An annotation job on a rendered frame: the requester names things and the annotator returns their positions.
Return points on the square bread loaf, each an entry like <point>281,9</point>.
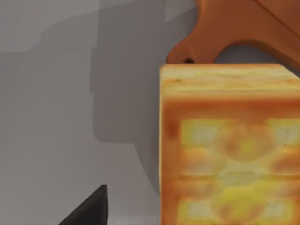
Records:
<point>229,145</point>

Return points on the brown wooden cutting board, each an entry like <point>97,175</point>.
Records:
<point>234,28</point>

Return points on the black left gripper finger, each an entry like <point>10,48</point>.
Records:
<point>93,208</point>

